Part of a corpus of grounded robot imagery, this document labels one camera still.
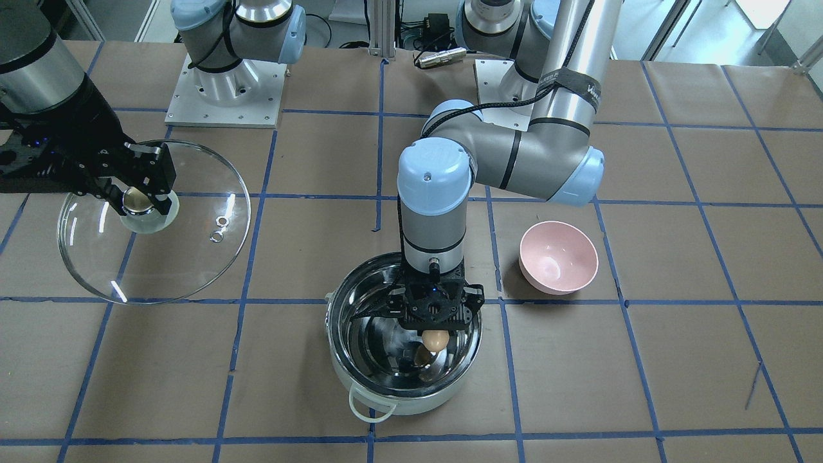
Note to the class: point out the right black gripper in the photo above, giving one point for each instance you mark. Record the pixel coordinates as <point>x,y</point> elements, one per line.
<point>96,132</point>

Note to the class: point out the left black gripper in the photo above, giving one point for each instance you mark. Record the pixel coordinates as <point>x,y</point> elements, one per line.
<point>475,298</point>

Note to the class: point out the brown egg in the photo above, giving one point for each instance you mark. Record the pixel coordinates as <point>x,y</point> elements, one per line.
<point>435,340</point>

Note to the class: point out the glass pot lid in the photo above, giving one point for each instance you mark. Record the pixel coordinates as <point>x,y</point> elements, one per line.
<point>135,255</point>

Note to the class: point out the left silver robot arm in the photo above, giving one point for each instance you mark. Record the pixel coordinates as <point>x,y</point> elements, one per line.
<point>533,140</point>

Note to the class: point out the pale green steel pot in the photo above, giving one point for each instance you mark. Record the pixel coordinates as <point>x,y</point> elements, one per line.
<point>384,368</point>

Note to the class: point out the pink bowl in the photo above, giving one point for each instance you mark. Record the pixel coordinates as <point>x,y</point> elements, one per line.
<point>557,258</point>

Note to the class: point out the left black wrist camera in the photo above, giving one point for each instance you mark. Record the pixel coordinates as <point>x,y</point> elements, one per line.
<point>389,303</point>

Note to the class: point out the silver cable connector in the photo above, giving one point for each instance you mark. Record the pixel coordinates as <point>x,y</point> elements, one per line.
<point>440,58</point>

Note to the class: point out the aluminium frame post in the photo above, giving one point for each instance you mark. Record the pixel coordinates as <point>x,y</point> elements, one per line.
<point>382,22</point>

